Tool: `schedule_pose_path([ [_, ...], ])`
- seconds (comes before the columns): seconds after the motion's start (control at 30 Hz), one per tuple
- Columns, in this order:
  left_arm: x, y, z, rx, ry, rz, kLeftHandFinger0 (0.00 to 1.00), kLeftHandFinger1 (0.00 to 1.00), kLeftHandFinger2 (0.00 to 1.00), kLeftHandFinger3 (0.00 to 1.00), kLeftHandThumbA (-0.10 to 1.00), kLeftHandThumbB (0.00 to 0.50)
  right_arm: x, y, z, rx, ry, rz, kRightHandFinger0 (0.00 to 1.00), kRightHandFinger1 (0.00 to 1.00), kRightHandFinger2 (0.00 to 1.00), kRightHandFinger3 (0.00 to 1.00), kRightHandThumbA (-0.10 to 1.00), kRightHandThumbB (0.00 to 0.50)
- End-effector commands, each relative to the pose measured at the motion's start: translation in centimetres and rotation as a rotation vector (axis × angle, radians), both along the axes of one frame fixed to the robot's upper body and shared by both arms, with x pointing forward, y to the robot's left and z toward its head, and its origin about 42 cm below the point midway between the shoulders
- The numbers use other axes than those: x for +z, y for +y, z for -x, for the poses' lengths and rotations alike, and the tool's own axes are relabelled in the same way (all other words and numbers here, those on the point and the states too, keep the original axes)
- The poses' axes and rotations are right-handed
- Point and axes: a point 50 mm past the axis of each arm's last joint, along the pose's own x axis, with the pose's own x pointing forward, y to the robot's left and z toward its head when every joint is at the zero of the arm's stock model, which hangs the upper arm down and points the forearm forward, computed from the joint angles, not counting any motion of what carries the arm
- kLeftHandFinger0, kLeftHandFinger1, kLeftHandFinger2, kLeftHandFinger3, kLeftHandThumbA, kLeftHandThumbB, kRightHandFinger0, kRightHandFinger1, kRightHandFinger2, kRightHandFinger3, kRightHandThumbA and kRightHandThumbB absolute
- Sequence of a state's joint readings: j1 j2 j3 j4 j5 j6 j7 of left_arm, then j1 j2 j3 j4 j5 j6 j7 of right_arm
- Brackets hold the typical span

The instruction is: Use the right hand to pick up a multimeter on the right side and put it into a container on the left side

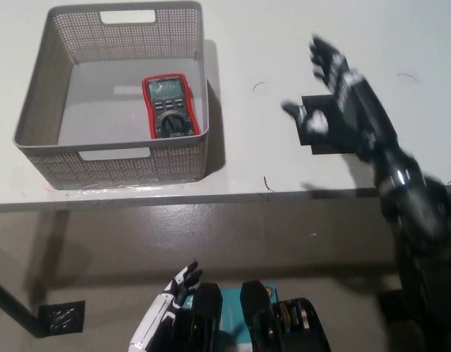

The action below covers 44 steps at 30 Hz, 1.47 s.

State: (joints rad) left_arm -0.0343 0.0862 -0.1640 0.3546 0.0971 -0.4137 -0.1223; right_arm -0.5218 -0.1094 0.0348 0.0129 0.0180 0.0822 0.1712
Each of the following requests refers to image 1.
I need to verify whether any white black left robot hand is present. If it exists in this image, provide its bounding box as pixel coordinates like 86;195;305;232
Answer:
128;260;203;352

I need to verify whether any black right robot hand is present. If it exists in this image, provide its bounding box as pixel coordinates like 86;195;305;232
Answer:
281;34;404;166

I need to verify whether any red digital multimeter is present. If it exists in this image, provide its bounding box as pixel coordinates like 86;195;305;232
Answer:
142;72;201;140

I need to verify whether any grey perforated plastic basket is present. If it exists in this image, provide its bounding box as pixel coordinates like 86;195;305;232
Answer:
12;0;210;191

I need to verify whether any black table leg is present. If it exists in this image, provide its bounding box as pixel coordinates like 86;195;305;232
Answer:
0;274;46;338

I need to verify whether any black teal robot torso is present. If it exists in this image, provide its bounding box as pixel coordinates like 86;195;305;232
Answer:
169;280;331;352

